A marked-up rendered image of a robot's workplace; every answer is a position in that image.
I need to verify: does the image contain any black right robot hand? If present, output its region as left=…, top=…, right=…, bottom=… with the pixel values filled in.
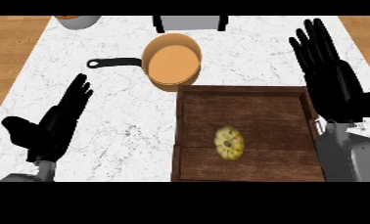
left=287, top=18, right=370, bottom=124

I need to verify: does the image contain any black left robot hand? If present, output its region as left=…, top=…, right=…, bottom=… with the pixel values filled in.
left=0, top=72, right=94, bottom=163

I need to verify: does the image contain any brown wooden tray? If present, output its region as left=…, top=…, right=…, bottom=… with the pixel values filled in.
left=168, top=84, right=327, bottom=183

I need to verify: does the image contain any yellow squash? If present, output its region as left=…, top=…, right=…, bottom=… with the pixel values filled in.
left=213, top=125, right=245, bottom=161

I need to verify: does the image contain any grey round container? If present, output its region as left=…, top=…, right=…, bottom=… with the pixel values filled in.
left=53, top=16, right=102, bottom=31

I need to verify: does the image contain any grey appliance with black legs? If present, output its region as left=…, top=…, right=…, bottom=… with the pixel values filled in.
left=152, top=16, right=229, bottom=34

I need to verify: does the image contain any orange pot with black handle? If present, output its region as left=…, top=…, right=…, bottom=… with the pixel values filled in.
left=85, top=32, right=202, bottom=93

